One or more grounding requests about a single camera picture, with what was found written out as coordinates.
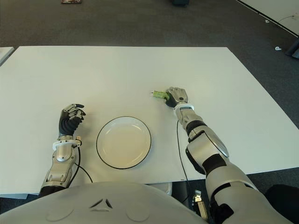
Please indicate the grey robot torso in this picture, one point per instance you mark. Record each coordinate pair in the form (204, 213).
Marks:
(105, 205)

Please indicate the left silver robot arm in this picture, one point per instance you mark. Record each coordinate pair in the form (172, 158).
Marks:
(60, 158)

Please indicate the dark grey furniture base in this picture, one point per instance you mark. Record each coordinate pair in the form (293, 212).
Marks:
(293, 49)

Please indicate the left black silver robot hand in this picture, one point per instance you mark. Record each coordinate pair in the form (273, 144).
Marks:
(67, 123)

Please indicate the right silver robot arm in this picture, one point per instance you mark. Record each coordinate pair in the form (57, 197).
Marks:
(210, 149)

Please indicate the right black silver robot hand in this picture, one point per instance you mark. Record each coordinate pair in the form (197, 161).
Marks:
(178, 95)

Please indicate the green toothpaste tube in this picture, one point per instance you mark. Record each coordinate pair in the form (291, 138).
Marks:
(159, 94)

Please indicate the metal bracket under table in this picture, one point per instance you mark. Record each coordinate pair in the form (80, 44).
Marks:
(200, 203)

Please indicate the white hook-shaped floor object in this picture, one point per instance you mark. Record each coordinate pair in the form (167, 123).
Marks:
(277, 48)

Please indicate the dark blue chair base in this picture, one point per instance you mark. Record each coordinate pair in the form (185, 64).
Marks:
(180, 2)

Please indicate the white plate with black rim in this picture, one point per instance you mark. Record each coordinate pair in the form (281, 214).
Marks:
(123, 142)

